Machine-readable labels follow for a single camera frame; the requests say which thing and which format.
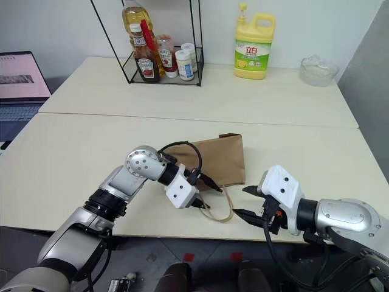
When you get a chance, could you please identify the grey partition panel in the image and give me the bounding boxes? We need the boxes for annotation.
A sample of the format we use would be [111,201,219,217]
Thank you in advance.
[336,0,389,186]

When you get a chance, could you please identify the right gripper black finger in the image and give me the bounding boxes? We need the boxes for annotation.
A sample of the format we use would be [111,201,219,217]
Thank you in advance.
[233,208,266,228]
[241,184,263,202]

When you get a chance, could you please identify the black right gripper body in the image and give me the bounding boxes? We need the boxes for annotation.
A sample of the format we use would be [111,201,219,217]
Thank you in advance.
[258,194,289,237]

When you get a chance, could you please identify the dark rounded shape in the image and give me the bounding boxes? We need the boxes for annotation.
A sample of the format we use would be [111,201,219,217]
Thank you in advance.
[238,260,272,292]
[157,262,193,292]

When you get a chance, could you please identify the clear glass bowl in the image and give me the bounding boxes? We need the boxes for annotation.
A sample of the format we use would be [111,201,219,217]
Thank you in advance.
[300,54,340,88]

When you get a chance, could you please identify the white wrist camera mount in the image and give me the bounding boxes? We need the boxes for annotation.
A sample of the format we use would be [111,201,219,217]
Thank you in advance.
[165,164,199,210]
[257,165,306,237]

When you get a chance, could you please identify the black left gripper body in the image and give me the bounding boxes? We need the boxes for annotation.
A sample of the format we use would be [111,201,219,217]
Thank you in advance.
[185,169,205,209]

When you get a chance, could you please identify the red squeeze ketchup bottle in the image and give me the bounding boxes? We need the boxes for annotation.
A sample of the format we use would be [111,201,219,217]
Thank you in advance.
[156,34,179,78]

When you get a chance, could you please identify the open laptop computer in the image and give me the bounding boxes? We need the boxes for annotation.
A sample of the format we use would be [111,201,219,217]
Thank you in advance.
[0,50,52,134]

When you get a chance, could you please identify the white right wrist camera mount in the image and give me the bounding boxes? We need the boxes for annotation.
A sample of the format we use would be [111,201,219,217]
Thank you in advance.
[257,165,306,237]

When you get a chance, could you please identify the black wire frame rack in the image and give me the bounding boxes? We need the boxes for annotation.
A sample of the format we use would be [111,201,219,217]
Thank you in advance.
[90,0,205,88]

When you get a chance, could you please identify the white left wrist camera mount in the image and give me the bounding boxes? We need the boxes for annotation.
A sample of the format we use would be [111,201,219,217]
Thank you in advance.
[165,164,199,210]

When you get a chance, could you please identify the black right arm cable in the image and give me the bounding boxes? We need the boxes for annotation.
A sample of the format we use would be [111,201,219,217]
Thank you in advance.
[262,220,377,290]

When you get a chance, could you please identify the yellow dish soap bottle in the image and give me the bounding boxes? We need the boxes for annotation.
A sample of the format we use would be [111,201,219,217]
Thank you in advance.
[233,2,277,80]

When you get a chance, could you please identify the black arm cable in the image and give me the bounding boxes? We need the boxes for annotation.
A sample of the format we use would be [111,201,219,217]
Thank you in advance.
[262,220,377,290]
[157,141,203,183]

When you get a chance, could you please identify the dark glass ketchup bottle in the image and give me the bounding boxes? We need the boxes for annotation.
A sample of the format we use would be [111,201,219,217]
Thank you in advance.
[129,23,162,84]

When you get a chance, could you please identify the brown paper bag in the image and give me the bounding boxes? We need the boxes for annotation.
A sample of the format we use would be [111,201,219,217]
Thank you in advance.
[164,133,246,224]

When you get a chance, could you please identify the small black white device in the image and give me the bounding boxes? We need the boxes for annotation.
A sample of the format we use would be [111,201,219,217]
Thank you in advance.
[108,273,138,292]

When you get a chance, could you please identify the white shaker bottle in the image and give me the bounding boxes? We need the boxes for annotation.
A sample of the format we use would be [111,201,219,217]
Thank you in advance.
[174,50,195,82]
[181,43,198,74]

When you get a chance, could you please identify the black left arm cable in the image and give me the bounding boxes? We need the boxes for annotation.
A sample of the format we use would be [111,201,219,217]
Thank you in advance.
[157,141,203,183]

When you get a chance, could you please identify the cooking oil bottle red handle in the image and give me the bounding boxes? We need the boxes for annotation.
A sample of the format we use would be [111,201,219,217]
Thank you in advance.
[122,0,167,77]

